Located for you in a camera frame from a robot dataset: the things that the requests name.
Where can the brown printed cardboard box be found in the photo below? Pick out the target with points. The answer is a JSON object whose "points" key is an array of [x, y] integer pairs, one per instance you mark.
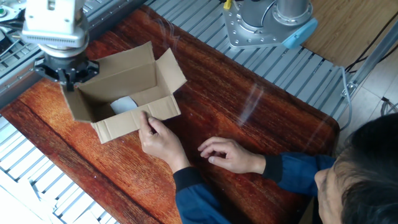
{"points": [[124, 124]]}

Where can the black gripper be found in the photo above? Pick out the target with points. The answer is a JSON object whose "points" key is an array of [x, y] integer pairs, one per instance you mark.
{"points": [[66, 65]]}

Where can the left forearm in blue sleeve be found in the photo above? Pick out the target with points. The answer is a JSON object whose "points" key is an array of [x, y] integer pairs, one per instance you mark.
{"points": [[199, 202]]}

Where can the grey aluminium rail beam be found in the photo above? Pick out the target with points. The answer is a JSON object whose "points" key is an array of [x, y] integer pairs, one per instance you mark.
{"points": [[18, 90]]}

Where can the right forearm in blue sleeve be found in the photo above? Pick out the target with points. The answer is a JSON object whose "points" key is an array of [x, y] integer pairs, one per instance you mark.
{"points": [[295, 172]]}

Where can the grey robot arm, light-blue caps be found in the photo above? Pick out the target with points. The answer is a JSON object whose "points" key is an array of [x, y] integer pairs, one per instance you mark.
{"points": [[295, 9]]}

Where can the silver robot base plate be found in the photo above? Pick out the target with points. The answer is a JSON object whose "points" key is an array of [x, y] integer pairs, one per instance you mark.
{"points": [[236, 31]]}

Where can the glossy wood pattern table mat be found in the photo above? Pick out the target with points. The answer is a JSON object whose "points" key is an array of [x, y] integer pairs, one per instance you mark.
{"points": [[248, 118]]}

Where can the person's dark haired head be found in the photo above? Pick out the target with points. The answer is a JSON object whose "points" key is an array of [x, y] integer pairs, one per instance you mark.
{"points": [[370, 174]]}

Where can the person's right hand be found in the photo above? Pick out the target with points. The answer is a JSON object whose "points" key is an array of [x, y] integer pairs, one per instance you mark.
{"points": [[236, 157]]}

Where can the aluminium frame post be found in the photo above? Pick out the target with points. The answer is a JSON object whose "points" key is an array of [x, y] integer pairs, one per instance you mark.
{"points": [[370, 59]]}

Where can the small white paper slip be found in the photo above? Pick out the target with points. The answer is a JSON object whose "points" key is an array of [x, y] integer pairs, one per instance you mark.
{"points": [[122, 105]]}

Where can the white control box green button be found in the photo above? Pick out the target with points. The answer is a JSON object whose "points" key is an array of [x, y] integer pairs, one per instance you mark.
{"points": [[4, 14]]}

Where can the small yellow plastic piece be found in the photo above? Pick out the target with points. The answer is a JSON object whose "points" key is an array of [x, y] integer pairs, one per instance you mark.
{"points": [[227, 4]]}

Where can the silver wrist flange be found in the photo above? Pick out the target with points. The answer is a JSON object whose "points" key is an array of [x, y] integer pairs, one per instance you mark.
{"points": [[62, 51]]}

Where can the person's left hand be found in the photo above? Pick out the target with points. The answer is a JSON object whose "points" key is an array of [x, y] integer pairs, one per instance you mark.
{"points": [[161, 143]]}

